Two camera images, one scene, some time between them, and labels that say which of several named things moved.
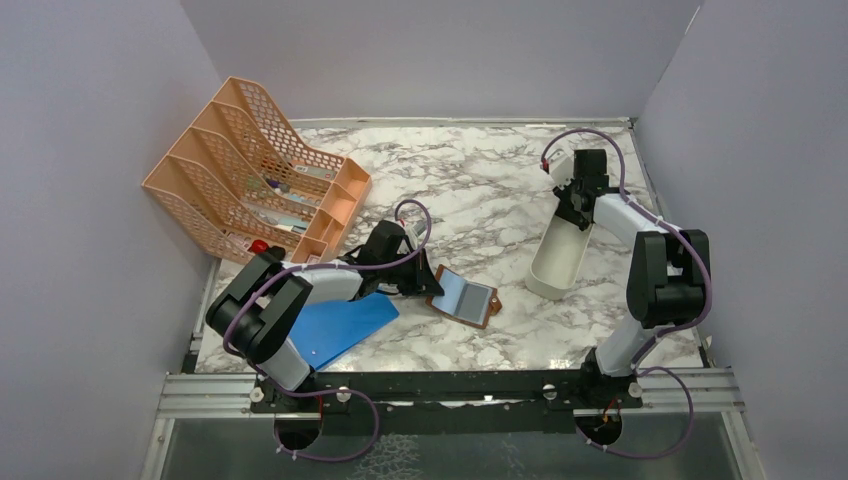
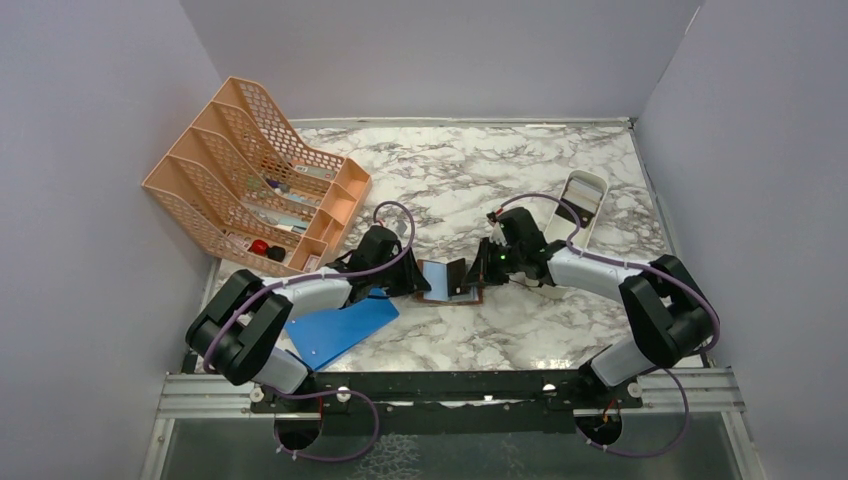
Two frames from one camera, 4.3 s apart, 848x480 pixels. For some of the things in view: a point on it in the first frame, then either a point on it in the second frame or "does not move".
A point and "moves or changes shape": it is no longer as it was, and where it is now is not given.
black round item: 278,252 does not move
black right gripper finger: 572,216 → 481,271
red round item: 259,246 does not move
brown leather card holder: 467,301 moves or changes shape
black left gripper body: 403,274 does not move
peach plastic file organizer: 238,178 does not move
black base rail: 442,402 does not move
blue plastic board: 324,329 does not move
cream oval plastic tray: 556,269 → 586,191
